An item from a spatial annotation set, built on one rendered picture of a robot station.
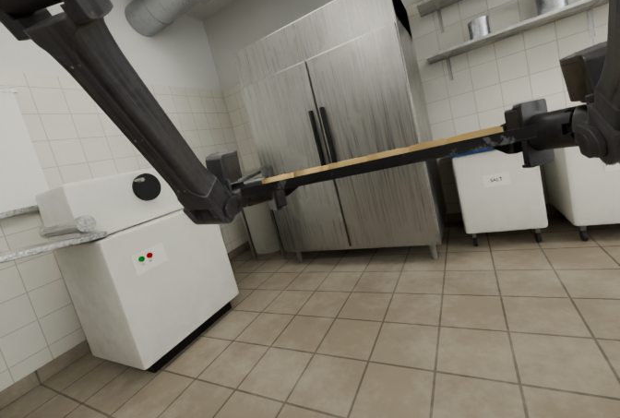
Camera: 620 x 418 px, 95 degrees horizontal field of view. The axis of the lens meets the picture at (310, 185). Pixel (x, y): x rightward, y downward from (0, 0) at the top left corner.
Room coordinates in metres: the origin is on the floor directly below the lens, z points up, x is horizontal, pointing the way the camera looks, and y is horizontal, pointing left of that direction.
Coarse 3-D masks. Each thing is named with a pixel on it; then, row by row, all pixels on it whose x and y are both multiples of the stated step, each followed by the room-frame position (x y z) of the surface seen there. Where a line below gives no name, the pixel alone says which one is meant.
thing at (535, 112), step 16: (528, 112) 0.44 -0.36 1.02; (544, 112) 0.46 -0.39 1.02; (560, 112) 0.41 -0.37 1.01; (544, 128) 0.41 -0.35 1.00; (560, 128) 0.40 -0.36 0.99; (528, 144) 0.44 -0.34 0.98; (544, 144) 0.42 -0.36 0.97; (560, 144) 0.41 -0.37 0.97; (576, 144) 0.39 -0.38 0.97; (528, 160) 0.44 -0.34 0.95; (544, 160) 0.45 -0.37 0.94
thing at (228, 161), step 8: (224, 152) 0.60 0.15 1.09; (232, 152) 0.59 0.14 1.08; (208, 160) 0.57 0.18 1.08; (216, 160) 0.56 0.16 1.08; (224, 160) 0.57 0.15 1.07; (232, 160) 0.59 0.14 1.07; (208, 168) 0.57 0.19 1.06; (216, 168) 0.57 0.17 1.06; (224, 168) 0.57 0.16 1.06; (232, 168) 0.59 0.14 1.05; (240, 168) 0.61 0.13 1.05; (216, 176) 0.57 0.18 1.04; (224, 176) 0.57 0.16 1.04; (232, 176) 0.59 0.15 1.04; (240, 176) 0.60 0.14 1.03; (224, 184) 0.56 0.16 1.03; (232, 192) 0.57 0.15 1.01; (232, 200) 0.54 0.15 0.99; (240, 200) 0.57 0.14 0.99; (224, 208) 0.52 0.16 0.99; (232, 208) 0.54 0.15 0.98; (240, 208) 0.56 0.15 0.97; (232, 216) 0.54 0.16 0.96
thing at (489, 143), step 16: (528, 128) 0.31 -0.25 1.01; (448, 144) 0.34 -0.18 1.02; (464, 144) 0.34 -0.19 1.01; (480, 144) 0.33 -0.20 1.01; (496, 144) 0.32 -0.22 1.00; (384, 160) 0.37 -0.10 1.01; (400, 160) 0.37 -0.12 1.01; (416, 160) 0.36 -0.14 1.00; (304, 176) 0.42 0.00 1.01; (320, 176) 0.41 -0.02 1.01; (336, 176) 0.40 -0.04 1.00; (256, 192) 0.45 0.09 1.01
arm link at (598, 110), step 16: (608, 16) 0.27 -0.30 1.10; (608, 32) 0.27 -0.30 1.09; (608, 48) 0.28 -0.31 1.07; (608, 64) 0.28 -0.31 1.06; (608, 80) 0.29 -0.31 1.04; (608, 96) 0.29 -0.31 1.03; (592, 112) 0.32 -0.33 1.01; (608, 112) 0.29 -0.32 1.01; (608, 128) 0.30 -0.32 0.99; (608, 144) 0.30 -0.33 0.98; (608, 160) 0.31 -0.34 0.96
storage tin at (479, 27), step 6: (480, 18) 2.30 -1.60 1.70; (486, 18) 2.31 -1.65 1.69; (468, 24) 2.38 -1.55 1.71; (474, 24) 2.33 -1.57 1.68; (480, 24) 2.31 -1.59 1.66; (486, 24) 2.30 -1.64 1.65; (474, 30) 2.34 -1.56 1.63; (480, 30) 2.31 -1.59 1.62; (486, 30) 2.30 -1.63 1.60; (474, 36) 2.34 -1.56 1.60; (480, 36) 2.31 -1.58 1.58
